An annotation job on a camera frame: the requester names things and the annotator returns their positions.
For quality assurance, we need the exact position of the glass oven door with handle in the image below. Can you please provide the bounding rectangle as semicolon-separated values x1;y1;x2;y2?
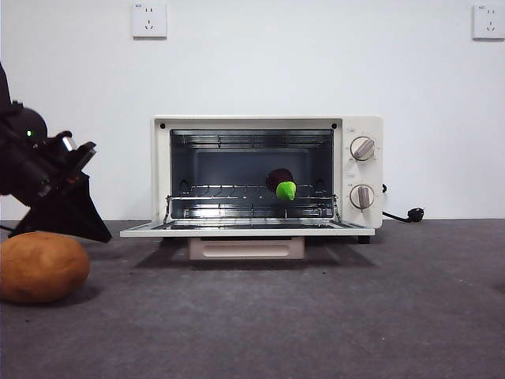
119;219;376;261

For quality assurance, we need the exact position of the purple eggplant with green stem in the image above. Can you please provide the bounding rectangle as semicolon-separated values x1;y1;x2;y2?
266;168;297;202

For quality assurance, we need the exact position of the white toaster oven body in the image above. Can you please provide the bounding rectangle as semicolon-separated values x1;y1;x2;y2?
151;114;384;244

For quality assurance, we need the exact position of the round oven timer knob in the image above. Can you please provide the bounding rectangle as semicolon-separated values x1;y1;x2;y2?
349;184;376;210

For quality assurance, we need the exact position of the round oven temperature knob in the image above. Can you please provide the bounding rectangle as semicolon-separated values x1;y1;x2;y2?
350;136;376;162

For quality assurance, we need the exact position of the brown potato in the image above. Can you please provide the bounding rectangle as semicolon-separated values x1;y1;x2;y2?
0;231;91;304

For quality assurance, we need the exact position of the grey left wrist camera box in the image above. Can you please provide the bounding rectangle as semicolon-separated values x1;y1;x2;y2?
54;131;80;153

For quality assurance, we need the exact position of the white wall socket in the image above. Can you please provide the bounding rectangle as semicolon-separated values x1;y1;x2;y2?
132;2;168;39
472;3;505;40

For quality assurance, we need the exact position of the black oven power cable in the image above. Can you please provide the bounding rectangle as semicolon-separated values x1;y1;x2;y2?
380;182;426;224

